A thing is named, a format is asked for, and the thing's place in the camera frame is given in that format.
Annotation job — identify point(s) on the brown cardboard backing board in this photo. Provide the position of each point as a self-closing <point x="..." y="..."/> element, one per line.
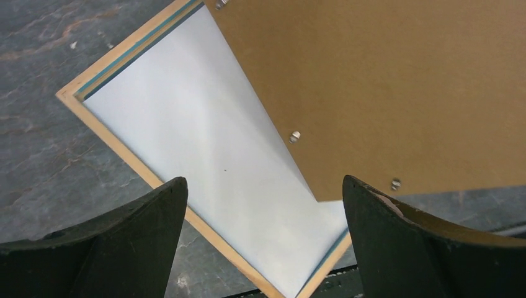
<point x="412" y="97"/>

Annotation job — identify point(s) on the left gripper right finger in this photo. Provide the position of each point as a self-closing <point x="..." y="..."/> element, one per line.
<point x="402" y="251"/>

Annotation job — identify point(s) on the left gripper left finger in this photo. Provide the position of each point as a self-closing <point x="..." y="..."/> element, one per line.
<point x="125" y="252"/>

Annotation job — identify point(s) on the hot air balloon photo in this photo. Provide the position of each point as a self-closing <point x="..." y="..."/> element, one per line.
<point x="213" y="164"/>

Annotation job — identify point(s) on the wooden picture frame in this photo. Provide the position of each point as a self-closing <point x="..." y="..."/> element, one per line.
<point x="123" y="156"/>

